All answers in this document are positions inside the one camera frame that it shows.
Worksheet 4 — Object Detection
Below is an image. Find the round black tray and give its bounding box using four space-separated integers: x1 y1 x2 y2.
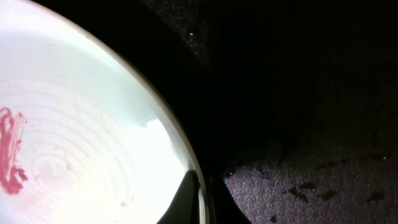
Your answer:
43 0 397 223

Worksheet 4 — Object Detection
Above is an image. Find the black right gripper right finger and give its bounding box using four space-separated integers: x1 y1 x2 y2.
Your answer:
210 176 251 224

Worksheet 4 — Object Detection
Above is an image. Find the mint green plate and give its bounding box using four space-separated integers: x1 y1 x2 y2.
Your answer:
1 1 210 223

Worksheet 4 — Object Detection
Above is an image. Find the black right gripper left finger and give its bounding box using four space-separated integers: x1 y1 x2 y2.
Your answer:
157 170 200 224

